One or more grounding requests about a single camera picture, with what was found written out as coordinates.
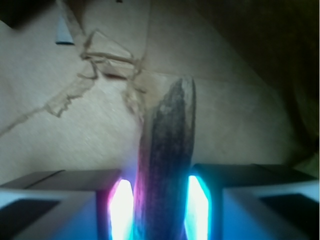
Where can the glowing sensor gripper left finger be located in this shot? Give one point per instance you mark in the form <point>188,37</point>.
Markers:
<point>67,205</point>

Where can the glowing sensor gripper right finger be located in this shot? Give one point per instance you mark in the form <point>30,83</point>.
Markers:
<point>251,202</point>

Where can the brown wood chip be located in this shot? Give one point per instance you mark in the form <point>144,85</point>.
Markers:
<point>164,160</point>

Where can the brown paper bag tray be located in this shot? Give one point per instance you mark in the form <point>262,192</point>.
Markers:
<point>50,120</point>

